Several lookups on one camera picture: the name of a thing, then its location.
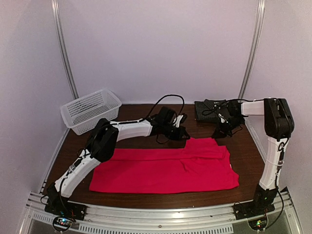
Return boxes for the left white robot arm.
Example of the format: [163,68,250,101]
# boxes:
[47,115,190,216]

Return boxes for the red garment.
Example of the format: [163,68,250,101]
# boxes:
[89,138,239,194]

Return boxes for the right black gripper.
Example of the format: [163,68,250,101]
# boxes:
[212,116,245,138]

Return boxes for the right aluminium corner post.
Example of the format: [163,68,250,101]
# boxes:
[238,0,266,98]

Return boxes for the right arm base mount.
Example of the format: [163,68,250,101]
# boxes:
[232,185,285,233]

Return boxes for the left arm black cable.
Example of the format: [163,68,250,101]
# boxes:
[117,94,185,127]

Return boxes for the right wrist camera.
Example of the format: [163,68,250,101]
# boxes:
[217,100,241,126]

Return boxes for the aluminium corner post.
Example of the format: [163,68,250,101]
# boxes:
[238,0,266,98]
[51,0,79,99]

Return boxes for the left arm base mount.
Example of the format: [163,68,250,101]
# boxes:
[40,183,87,234]

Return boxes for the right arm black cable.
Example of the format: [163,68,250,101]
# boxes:
[201,101,232,117]

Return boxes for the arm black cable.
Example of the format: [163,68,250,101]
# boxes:
[201,101,232,117]
[117,94,185,127]

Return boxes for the black pinstriped shirt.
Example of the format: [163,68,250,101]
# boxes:
[195,99,225,123]

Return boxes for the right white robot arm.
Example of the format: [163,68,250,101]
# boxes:
[212,98,294,191]

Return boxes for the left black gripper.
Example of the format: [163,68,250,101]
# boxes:
[162,123,191,142]

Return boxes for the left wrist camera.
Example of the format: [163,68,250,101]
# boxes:
[155,106,188,128]

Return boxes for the left aluminium corner post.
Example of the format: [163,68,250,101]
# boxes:
[51,0,79,99]

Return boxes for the white plastic laundry basket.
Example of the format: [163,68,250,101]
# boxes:
[60,89,122,136]

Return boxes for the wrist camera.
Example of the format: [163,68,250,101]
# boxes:
[155,106,188,128]
[217,100,241,126]

